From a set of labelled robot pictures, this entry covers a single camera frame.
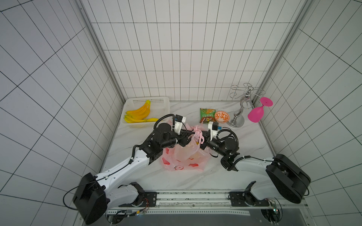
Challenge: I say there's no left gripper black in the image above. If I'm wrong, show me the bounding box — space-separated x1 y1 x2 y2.
162 128 196 148

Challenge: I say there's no pink plastic bag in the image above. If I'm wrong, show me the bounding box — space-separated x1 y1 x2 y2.
160 124 211 171

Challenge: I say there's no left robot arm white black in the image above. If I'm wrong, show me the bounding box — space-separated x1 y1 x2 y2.
72 114 192 225

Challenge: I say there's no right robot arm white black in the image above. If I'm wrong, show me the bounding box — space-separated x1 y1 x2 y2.
201 128 311 206

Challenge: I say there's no yellow banana bunch in basket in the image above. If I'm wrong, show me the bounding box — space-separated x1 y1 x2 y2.
124 100 158 123

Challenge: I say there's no green snack packet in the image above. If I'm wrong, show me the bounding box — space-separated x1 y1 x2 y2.
200 108 216 123

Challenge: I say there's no white plastic basket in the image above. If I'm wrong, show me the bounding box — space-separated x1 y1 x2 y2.
120 97 170 128

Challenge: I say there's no magenta plastic wine glass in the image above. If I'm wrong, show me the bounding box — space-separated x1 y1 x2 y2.
248 97 273 123

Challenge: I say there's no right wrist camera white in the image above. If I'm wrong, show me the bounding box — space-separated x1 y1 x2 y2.
208 121 222 141

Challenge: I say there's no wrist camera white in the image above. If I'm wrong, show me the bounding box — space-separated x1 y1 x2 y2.
208 121 222 141
174 115 186 135

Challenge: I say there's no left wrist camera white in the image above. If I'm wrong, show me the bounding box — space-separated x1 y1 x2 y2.
174 115 186 135

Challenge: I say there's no chrome wire glass rack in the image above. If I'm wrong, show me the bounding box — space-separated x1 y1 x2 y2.
227 83 265 128

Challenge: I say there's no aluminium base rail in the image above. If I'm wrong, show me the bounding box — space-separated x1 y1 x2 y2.
93 190 295 217

